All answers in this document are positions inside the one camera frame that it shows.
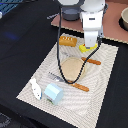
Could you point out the orange bread loaf toy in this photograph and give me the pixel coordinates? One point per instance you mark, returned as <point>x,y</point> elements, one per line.
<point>67,41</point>

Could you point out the light blue milk carton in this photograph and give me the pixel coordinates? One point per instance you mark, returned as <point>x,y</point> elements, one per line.
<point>53,93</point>

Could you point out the white fish toy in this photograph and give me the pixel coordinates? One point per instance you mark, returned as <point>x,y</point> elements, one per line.
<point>36,89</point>

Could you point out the yellow butter box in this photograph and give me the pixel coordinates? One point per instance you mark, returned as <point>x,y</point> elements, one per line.
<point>83,49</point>

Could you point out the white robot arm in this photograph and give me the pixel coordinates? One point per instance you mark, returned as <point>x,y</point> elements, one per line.
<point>91,17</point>

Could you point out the wooden round plate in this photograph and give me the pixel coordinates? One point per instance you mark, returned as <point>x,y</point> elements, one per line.
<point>72,68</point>

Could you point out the beige woven placemat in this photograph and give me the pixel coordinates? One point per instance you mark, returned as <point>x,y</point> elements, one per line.
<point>77,107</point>

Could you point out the small dark grey pot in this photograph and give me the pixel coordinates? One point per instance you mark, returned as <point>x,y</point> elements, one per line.
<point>71,13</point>

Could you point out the salmon pink mat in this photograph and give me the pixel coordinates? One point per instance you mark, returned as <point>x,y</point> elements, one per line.
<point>111,27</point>

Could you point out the beige bowl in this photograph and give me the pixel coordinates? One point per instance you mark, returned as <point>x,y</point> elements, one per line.
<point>124,16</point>

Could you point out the knife with wooden handle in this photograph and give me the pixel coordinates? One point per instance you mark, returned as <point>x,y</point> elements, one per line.
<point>83,58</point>

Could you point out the fork with wooden handle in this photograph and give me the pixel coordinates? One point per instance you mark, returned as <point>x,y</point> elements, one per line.
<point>59,79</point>

